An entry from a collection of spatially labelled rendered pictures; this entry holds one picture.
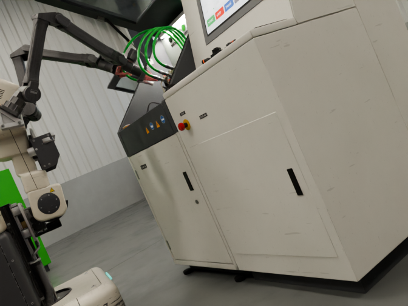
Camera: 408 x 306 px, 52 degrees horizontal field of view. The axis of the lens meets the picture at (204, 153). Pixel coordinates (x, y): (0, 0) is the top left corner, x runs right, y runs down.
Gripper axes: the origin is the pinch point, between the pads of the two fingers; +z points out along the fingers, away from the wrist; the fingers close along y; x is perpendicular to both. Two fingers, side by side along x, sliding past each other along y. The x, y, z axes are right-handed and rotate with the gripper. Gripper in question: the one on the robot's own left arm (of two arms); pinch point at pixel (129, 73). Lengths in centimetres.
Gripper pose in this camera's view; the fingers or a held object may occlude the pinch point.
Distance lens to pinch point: 249.1
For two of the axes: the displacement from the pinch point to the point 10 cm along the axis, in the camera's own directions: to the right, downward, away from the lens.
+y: 2.3, 1.0, 9.7
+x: -3.3, 9.4, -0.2
